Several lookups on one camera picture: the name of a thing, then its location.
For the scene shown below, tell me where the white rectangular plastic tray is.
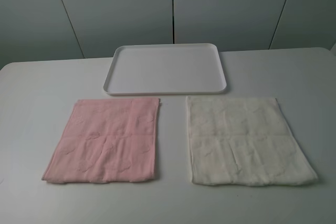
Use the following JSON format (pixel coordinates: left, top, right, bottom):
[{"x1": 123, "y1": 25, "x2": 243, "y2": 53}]
[{"x1": 103, "y1": 43, "x2": 227, "y2": 95}]

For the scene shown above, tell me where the cream white terry towel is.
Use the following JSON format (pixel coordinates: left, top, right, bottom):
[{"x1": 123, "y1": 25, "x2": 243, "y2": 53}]
[{"x1": 186, "y1": 96, "x2": 318, "y2": 186}]

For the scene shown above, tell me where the pink terry towel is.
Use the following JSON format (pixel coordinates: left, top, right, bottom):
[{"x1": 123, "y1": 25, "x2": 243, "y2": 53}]
[{"x1": 42, "y1": 98, "x2": 160, "y2": 184}]

